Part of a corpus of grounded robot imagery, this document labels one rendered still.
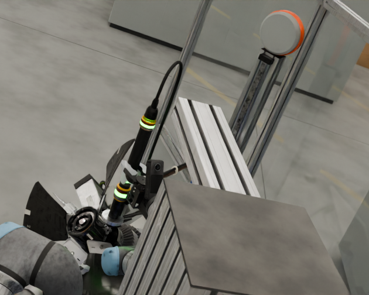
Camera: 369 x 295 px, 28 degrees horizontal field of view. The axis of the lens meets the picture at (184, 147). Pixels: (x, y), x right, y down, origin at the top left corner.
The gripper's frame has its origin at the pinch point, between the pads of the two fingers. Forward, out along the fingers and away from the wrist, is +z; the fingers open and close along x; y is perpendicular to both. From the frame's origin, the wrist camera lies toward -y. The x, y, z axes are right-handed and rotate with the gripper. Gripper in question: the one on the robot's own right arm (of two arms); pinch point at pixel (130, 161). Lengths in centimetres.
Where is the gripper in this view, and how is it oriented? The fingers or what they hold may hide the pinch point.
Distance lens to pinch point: 220.8
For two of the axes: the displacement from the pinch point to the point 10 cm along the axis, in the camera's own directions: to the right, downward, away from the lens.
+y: -3.4, 8.3, 4.4
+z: -4.8, -5.6, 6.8
